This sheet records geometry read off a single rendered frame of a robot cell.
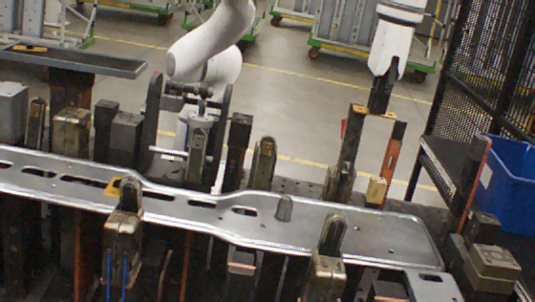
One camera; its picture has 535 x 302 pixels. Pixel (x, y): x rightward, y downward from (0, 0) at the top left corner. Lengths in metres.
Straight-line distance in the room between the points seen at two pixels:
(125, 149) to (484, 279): 0.81
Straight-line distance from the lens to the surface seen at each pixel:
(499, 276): 1.04
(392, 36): 0.93
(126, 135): 1.22
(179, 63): 1.50
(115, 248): 0.91
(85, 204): 1.04
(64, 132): 1.23
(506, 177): 1.21
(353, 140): 1.18
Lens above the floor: 1.51
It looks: 21 degrees down
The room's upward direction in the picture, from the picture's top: 11 degrees clockwise
